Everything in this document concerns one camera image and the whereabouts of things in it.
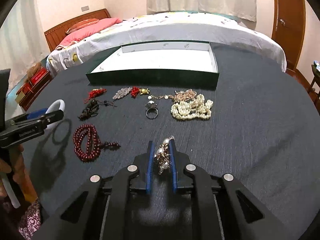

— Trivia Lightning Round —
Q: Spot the pearl flower brooch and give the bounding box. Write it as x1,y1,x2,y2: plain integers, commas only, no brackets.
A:
154,136,174,175

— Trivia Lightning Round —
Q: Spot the white jade bangle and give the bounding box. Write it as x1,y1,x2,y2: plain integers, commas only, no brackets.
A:
46,99,66,130

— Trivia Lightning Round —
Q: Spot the silver pearl ring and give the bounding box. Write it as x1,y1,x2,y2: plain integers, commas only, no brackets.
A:
145,100,158,120

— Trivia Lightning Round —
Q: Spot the white pearl necklace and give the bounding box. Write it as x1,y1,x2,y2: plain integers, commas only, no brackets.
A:
170,93,214,121

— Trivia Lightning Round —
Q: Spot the rose gold chain necklace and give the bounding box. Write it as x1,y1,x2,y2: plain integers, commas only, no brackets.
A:
147,88,198,103

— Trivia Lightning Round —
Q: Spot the black wooden pendant cord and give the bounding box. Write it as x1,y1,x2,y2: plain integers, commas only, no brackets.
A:
77,99,117,121

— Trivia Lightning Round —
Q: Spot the dark red bead bracelet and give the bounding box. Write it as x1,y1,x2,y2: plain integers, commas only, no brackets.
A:
73,123,122,163

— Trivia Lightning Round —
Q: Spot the red tassel knot charm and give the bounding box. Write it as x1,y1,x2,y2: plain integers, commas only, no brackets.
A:
84,88,107,103

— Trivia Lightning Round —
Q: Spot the crystal rhinestone brooch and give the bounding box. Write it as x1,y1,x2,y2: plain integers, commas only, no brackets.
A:
112,87,132,100

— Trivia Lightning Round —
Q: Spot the red tassel gold charm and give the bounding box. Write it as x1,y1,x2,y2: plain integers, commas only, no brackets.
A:
130,87,150,98

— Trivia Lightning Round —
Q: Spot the green jewelry tray box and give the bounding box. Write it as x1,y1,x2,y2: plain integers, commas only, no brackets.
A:
86,41,219,90

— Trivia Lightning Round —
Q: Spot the person's left hand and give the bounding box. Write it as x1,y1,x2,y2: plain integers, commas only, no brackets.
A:
1,145,26,192

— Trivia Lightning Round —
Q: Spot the dark wooden nightstand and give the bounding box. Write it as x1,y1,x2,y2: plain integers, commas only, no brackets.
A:
15,71,52,111

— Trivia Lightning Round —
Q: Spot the red gift box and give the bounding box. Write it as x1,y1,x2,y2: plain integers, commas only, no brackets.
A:
29,67,48,86

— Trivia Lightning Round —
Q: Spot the brown teddy bear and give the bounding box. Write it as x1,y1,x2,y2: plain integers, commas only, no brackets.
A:
27,62,42,80

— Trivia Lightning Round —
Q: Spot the side window curtain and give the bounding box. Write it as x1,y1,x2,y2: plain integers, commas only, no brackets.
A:
1,0,50,90

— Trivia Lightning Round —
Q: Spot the wooden headboard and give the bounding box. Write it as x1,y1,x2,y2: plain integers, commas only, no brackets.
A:
44,8,111,52

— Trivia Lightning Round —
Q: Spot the dark grey table cloth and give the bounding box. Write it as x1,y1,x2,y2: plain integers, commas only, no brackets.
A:
23,45,319,239

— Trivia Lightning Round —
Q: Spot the pink pillow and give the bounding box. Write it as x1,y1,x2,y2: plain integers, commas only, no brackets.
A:
55,18,123,50

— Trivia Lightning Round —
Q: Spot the orange cushion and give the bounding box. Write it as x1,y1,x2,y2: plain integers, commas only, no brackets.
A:
65,18,99,35

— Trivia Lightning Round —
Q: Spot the bed with patterned sheet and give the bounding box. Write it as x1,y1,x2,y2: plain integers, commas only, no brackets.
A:
46,12,287,75

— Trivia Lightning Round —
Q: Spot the wooden chair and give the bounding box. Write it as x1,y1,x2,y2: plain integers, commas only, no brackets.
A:
308,63,320,94

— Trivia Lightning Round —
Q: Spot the brown wooden door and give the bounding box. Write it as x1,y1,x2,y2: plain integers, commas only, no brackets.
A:
272,0,306,71

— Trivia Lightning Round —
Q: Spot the wall power socket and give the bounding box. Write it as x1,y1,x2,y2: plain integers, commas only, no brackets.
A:
81,5,89,12

